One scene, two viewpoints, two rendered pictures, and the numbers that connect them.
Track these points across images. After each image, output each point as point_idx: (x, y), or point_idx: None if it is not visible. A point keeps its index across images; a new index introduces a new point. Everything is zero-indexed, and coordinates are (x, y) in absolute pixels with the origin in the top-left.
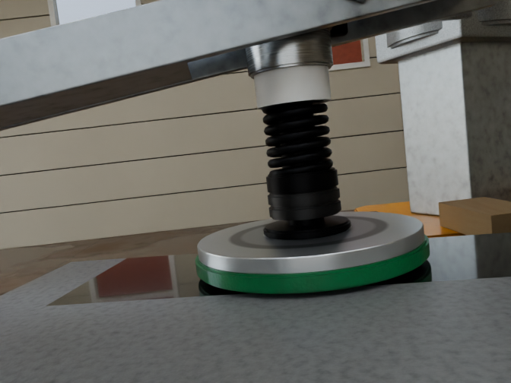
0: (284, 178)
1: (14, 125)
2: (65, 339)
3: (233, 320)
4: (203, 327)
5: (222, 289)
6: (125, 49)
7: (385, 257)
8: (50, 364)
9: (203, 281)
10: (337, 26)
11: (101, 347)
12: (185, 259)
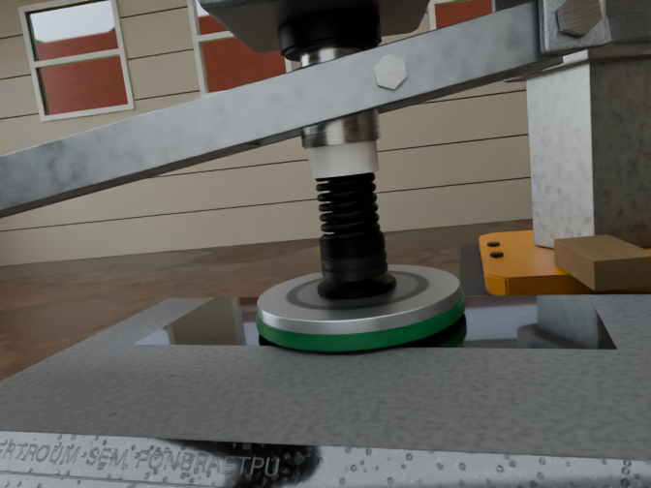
0: (330, 243)
1: (109, 187)
2: (136, 378)
3: (263, 372)
4: (236, 377)
5: None
6: (185, 137)
7: (402, 324)
8: (117, 399)
9: None
10: None
11: (157, 387)
12: None
